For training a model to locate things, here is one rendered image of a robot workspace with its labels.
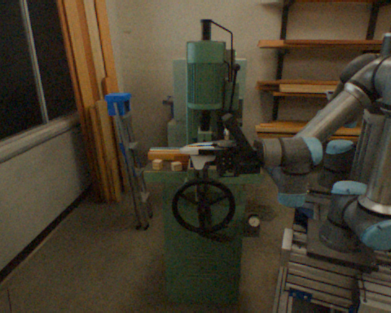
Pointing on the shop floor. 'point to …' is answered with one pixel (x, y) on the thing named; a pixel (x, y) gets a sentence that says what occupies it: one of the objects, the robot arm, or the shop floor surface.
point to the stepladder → (119, 100)
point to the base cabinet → (202, 257)
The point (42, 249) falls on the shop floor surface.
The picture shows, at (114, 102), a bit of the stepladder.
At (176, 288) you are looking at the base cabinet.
